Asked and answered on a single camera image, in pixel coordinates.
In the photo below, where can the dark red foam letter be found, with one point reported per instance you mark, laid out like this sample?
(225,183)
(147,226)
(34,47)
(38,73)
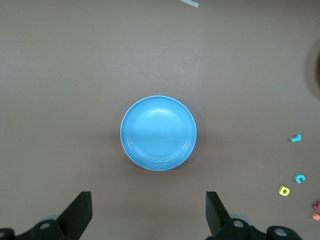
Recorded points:
(317,205)

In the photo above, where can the teal foam letter c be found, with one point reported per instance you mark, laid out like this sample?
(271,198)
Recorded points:
(297,178)

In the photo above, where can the brown table cover sheet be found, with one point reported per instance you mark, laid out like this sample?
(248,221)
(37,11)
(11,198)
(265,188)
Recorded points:
(75,75)

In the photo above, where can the orange foam letter t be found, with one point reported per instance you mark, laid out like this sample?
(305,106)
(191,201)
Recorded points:
(316,216)

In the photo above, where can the yellow foam letter a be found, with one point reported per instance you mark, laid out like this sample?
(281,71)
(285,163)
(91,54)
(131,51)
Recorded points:
(281,190)

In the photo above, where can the blue plate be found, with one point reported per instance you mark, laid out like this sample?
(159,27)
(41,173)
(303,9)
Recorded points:
(158,132)

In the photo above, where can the teal foam letter r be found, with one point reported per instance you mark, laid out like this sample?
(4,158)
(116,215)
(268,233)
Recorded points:
(296,138)

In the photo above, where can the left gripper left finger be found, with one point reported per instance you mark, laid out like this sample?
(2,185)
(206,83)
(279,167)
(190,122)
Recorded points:
(75,220)

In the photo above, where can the pale tape scrap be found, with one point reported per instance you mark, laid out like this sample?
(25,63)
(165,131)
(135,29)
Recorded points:
(190,2)

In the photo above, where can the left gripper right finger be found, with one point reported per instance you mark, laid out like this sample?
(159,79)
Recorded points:
(220,220)

